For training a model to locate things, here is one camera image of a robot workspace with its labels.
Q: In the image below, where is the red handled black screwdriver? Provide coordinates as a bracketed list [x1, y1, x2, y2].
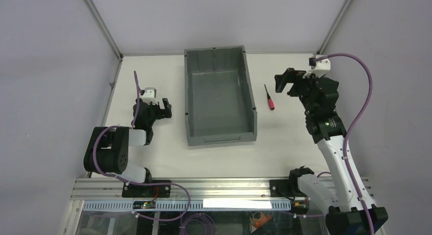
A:
[264, 85, 275, 111]

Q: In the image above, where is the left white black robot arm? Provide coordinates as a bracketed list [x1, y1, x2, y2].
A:
[83, 98, 172, 184]

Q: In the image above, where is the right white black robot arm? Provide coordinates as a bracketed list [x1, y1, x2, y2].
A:
[273, 68, 388, 234]

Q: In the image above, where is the grey plastic storage bin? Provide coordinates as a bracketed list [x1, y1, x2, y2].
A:
[184, 45, 257, 147]

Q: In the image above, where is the small green circuit board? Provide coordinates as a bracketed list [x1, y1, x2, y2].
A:
[132, 201, 156, 210]

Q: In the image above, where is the orange object under table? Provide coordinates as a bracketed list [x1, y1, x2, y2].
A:
[250, 212, 273, 229]

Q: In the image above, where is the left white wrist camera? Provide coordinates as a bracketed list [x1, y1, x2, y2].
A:
[140, 87, 159, 105]

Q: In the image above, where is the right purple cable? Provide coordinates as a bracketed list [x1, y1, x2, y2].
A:
[282, 53, 376, 235]

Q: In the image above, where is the purple cable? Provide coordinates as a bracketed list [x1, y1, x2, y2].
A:
[282, 53, 376, 235]
[92, 70, 217, 235]

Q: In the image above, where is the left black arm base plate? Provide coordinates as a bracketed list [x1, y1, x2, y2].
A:
[121, 179, 171, 199]

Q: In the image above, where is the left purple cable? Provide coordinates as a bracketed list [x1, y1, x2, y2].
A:
[92, 70, 217, 235]

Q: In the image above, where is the aluminium extrusion rail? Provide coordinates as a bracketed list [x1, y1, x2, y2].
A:
[70, 177, 374, 201]

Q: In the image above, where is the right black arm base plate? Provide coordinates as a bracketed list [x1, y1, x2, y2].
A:
[269, 179, 306, 198]

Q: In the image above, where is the white slotted cable duct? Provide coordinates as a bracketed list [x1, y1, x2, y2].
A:
[83, 198, 291, 212]

